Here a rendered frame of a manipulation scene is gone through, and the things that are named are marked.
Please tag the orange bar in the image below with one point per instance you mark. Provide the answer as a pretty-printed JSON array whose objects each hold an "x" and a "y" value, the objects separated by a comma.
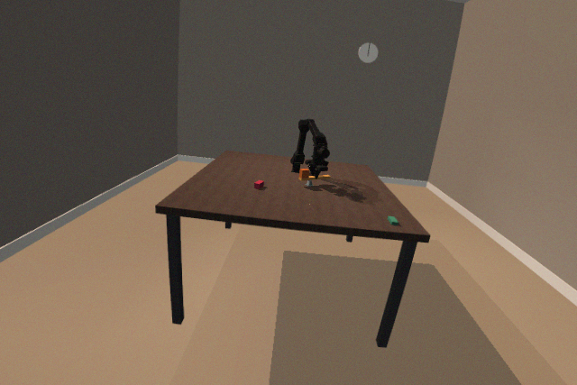
[{"x": 304, "y": 175}]

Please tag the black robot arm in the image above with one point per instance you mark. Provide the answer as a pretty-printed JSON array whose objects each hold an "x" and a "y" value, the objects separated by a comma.
[{"x": 320, "y": 144}]

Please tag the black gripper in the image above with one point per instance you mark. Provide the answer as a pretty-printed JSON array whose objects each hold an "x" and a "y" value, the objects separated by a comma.
[{"x": 314, "y": 165}]

